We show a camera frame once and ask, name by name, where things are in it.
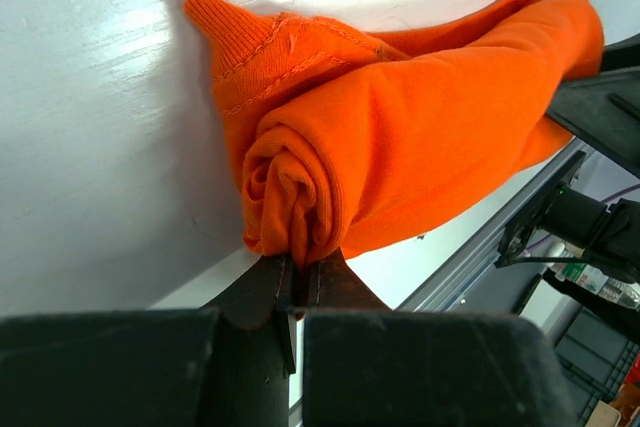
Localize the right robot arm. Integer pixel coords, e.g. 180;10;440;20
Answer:
496;36;639;284

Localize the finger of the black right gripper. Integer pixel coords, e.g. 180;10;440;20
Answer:
546;35;640;176

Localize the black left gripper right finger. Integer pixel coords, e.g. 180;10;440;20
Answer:
302;252;575;426

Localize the orange t shirt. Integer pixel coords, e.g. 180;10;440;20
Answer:
184;0;604;266

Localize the aluminium rail frame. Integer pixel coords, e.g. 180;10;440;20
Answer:
397;140;593;313

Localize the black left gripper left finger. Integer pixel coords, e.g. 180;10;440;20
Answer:
1;256;295;426

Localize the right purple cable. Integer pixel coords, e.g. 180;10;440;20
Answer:
527;184;640;256

